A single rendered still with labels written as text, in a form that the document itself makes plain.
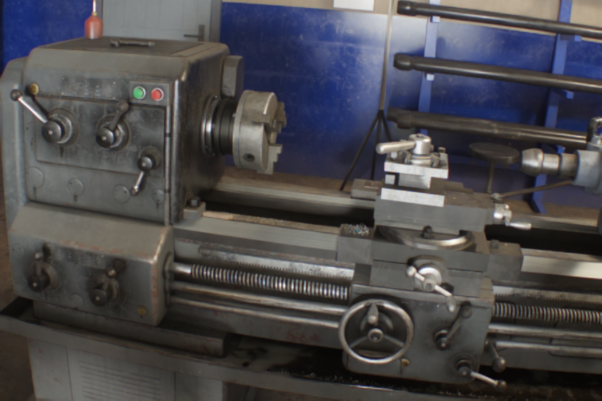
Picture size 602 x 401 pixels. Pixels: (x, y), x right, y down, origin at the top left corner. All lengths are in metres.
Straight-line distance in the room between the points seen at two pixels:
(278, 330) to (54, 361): 0.83
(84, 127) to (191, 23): 3.32
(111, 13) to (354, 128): 2.22
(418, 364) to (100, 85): 1.23
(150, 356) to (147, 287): 0.24
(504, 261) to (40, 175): 1.45
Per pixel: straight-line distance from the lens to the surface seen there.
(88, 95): 1.96
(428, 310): 1.80
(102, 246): 1.96
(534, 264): 1.96
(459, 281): 1.76
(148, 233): 1.94
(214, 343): 2.10
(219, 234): 1.95
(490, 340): 1.95
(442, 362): 1.89
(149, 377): 2.23
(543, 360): 2.13
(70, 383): 2.42
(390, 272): 1.74
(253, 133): 1.95
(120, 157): 1.95
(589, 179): 2.09
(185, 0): 5.23
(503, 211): 1.80
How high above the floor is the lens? 1.59
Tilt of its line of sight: 16 degrees down
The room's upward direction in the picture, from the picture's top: 4 degrees clockwise
